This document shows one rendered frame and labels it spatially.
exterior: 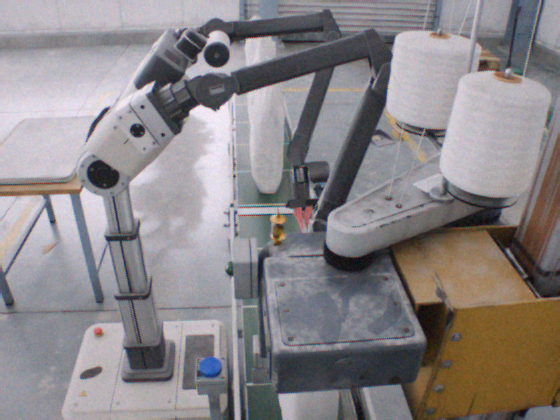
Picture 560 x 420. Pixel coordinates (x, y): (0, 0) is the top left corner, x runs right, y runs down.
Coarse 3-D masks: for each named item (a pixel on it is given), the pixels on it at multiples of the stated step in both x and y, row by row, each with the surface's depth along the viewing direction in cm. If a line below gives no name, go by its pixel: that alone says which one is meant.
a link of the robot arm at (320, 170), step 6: (294, 150) 154; (294, 156) 154; (300, 156) 154; (294, 162) 154; (300, 162) 154; (306, 162) 155; (312, 162) 155; (318, 162) 155; (324, 162) 155; (312, 168) 155; (318, 168) 155; (324, 168) 154; (312, 174) 155; (318, 174) 154; (324, 174) 154; (330, 174) 157; (312, 180) 155; (318, 180) 155; (324, 180) 155
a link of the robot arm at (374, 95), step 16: (384, 64) 102; (384, 80) 102; (368, 96) 106; (384, 96) 106; (368, 112) 108; (352, 128) 109; (368, 128) 109; (352, 144) 110; (368, 144) 110; (336, 160) 113; (352, 160) 111; (336, 176) 112; (352, 176) 112; (336, 192) 113; (320, 208) 114; (336, 208) 114
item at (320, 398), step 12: (288, 396) 143; (300, 396) 135; (312, 396) 135; (324, 396) 134; (336, 396) 137; (288, 408) 145; (300, 408) 137; (312, 408) 138; (324, 408) 137; (336, 408) 140
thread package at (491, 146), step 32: (480, 96) 63; (512, 96) 61; (544, 96) 62; (448, 128) 71; (480, 128) 65; (512, 128) 63; (448, 160) 71; (480, 160) 66; (512, 160) 65; (480, 192) 68; (512, 192) 68
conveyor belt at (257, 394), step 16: (240, 224) 266; (256, 224) 267; (288, 224) 268; (256, 304) 213; (256, 320) 205; (256, 384) 176; (256, 400) 170; (272, 400) 171; (256, 416) 165; (272, 416) 165
